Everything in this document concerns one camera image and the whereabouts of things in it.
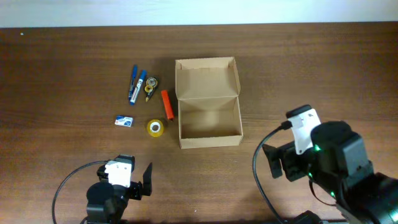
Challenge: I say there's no brown cardboard box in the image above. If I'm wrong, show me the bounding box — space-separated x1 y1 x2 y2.
175 57 243 149

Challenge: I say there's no blue white staples box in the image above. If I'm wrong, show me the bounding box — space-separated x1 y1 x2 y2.
114 116 134 128

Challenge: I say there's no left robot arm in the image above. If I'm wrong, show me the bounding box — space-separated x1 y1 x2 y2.
86 154 152 224

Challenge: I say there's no orange red stapler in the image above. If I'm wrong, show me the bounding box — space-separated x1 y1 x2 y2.
161 90 175 121

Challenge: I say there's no blue white marker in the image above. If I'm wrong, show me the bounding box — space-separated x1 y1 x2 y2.
129 70 147 105

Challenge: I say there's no right black cable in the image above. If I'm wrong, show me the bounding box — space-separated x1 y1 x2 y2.
252 120 293 224

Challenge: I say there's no blue ballpoint pen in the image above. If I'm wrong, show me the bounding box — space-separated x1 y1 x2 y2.
128 65 137 100

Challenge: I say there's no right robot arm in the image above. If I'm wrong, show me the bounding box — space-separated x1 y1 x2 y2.
259 121 397 223

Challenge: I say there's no yellow black correction tape dispenser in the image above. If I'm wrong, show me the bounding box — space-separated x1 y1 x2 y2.
144 77 158 102

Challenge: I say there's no yellow adhesive tape roll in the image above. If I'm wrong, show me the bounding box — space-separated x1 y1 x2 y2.
147 119 164 138

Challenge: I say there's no left black cable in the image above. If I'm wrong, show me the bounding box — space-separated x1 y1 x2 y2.
51 160 110 224

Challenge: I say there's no black cable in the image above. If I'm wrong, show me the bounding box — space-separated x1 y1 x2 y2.
51 160 110 224
252 120 293 224

